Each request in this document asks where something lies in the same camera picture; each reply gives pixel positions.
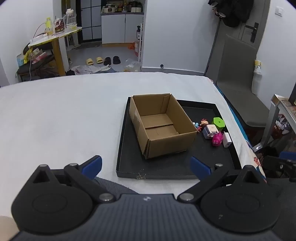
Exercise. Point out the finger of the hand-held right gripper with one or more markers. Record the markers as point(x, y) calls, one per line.
point(288, 168)
point(288, 155)

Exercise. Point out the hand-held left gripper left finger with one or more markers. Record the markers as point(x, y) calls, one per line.
point(92, 166)

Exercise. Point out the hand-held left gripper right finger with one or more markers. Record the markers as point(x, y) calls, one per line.
point(200, 168)

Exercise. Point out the black shallow tray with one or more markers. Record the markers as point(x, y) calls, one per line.
point(208, 160)

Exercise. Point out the magenta toy figure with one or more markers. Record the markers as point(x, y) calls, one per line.
point(217, 139)

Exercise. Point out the purple cube animal toy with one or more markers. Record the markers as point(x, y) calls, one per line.
point(210, 131)

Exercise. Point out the white plug charger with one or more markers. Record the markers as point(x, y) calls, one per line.
point(227, 139)

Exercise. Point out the small colourful toy figure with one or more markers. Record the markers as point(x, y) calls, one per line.
point(196, 126)

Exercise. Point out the small brown doll figure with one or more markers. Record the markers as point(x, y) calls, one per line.
point(204, 124)

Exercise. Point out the green hexagonal block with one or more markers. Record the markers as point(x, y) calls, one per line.
point(218, 122)

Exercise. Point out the brown cardboard box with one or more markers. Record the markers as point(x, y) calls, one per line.
point(161, 129)

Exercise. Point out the grey cloth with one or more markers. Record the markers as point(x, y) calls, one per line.
point(115, 185)

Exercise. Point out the cartoon printed bedsheet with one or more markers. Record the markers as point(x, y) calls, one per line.
point(252, 148)

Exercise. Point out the white side table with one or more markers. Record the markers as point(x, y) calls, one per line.
point(283, 109)

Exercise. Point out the grey chair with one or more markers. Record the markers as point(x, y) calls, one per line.
point(238, 76)

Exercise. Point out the yellow white carton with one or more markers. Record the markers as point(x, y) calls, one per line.
point(258, 66)

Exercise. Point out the white plastic bag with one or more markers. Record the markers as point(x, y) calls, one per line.
point(83, 69)

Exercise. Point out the yellow slipper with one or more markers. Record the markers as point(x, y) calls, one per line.
point(99, 60)
point(89, 61)

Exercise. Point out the black slipper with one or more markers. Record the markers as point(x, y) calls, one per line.
point(107, 61)
point(116, 60)

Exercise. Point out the clear plastic bag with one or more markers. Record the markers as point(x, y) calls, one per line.
point(133, 66)

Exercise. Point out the round table with yellow leg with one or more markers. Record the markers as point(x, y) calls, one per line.
point(56, 51)

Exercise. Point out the orange plastic item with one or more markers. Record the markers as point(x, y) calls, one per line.
point(133, 45)

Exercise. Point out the blue tissue pack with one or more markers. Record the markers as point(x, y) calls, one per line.
point(19, 60)

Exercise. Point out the white kitchen cabinet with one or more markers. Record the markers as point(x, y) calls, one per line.
point(115, 29)

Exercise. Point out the red printed box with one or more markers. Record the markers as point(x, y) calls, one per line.
point(59, 26)

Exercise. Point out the black framed glass door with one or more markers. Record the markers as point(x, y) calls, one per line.
point(91, 20)

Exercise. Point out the yellow bottle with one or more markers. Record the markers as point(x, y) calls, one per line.
point(48, 26)

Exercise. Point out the clear water jug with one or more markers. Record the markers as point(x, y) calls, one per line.
point(69, 20)

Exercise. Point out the dark hanging clothes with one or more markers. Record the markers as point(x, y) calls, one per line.
point(231, 12)

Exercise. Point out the white rice cooker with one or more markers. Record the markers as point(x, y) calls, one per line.
point(108, 9)

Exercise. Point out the white wall switch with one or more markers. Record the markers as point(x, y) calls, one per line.
point(279, 11)

